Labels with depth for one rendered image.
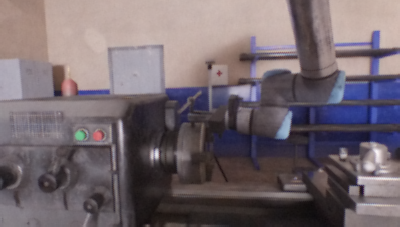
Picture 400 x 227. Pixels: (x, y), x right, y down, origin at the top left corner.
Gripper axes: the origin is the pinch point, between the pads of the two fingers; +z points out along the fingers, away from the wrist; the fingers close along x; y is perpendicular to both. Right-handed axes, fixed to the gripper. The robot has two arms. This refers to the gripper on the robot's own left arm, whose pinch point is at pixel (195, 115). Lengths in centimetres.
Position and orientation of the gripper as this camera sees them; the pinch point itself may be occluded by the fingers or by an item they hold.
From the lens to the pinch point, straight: 79.2
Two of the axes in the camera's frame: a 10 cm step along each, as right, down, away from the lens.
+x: 4.1, -3.9, 8.2
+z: -9.0, -0.7, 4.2
